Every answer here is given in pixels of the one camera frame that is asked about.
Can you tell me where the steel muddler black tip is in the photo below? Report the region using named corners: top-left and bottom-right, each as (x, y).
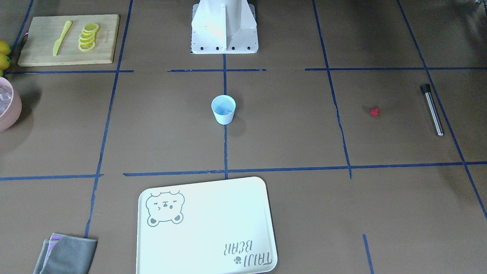
top-left (420, 84), bottom-right (445, 137)

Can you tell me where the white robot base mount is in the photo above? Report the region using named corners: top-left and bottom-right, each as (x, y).
top-left (190, 0), bottom-right (259, 54)

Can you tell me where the lemon slice front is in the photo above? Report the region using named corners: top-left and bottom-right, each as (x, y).
top-left (78, 41), bottom-right (96, 52)

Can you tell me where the red strawberry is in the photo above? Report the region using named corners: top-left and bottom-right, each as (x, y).
top-left (369, 107), bottom-right (380, 117)

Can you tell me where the lemon slice back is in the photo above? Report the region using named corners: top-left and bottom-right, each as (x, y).
top-left (82, 23), bottom-right (100, 32)

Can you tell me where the lemon slice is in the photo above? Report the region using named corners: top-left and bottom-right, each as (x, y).
top-left (82, 23), bottom-right (100, 32)
top-left (78, 37), bottom-right (95, 45)
top-left (80, 30), bottom-right (96, 39)
top-left (79, 33), bottom-right (96, 42)
top-left (78, 41), bottom-right (96, 52)

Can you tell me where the yellow plastic knife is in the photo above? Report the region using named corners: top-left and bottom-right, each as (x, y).
top-left (52, 20), bottom-right (72, 57)

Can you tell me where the grey purple folded cloth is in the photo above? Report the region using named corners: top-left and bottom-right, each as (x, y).
top-left (33, 233), bottom-right (98, 274)

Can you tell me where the cream bear serving tray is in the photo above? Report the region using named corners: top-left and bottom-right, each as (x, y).
top-left (135, 177), bottom-right (278, 274)

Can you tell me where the light blue plastic cup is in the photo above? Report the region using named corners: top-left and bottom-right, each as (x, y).
top-left (211, 95), bottom-right (236, 125)

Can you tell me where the wooden cutting board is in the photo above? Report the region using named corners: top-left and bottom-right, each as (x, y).
top-left (17, 14), bottom-right (119, 67)

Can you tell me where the whole yellow lemon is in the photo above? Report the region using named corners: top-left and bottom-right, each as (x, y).
top-left (0, 40), bottom-right (12, 56)
top-left (0, 53), bottom-right (11, 71)

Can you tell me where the pink bowl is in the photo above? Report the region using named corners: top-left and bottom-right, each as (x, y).
top-left (0, 77), bottom-right (22, 132)

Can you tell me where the pile of clear ice cubes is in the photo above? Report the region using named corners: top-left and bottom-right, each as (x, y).
top-left (0, 85), bottom-right (13, 115)

